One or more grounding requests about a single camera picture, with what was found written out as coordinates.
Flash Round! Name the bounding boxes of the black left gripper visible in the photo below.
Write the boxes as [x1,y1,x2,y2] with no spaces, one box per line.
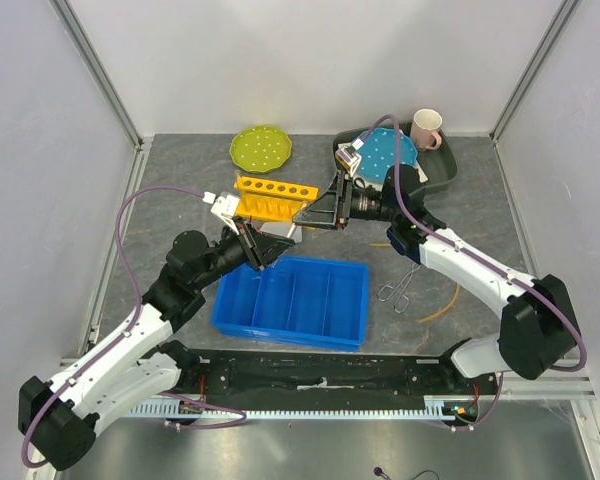
[193,215,295,291]

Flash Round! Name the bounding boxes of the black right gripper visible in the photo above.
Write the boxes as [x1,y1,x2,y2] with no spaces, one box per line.
[293,170,400,230]

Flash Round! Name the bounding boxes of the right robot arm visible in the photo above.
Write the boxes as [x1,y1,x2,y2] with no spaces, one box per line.
[293,165,587,394]

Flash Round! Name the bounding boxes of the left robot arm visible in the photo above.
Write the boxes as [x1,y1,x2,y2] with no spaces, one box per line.
[17,220,295,471]

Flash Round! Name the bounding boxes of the white wash bottle red cap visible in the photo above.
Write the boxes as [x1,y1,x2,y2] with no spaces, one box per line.
[259,222,303,244]

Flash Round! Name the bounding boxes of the yellow test tube rack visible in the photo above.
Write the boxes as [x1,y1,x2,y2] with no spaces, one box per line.
[234,173,319,222]

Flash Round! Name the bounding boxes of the white square board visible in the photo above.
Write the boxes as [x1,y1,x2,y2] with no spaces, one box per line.
[348,128,430,186]

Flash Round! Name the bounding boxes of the blue polka dot plate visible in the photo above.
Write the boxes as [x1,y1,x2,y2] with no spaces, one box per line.
[348,127,420,185]

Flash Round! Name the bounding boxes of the blue divided plastic bin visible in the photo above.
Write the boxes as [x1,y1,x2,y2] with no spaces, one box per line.
[211,255,369,351]

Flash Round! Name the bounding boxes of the green polka dot plate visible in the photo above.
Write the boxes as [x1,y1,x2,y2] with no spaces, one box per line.
[229,125,292,173]

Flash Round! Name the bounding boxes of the metal crucible tongs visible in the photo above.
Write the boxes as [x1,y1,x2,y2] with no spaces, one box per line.
[376,264,421,314]

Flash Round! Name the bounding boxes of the pink mug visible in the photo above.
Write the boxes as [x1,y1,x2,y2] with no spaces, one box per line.
[410,109,443,151]

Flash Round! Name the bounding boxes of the tan rubber tube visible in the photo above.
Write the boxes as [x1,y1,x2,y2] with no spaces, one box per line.
[369,241,462,325]

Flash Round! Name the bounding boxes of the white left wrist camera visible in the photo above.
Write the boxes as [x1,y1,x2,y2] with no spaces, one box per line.
[202,192,240,223]

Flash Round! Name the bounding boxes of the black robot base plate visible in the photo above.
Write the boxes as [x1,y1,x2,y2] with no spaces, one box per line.
[156,341,497,411]

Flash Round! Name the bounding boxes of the white cable duct strip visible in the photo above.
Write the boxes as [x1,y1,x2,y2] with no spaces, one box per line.
[123,396,466,423]

